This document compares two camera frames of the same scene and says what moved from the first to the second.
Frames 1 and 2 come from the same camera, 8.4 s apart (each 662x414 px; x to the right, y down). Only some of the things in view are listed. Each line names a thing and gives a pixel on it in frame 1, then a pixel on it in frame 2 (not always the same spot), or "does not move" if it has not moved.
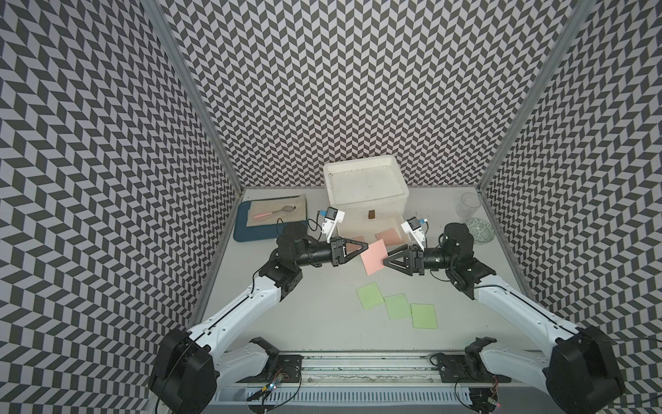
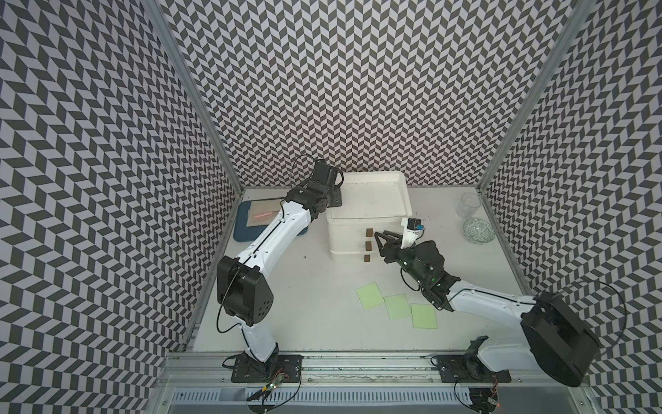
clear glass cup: [468, 205] does not move
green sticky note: [397, 306] does not move
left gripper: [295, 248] to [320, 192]
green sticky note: [423, 316] does not move
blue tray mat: [246, 234] does not move
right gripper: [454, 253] to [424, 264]
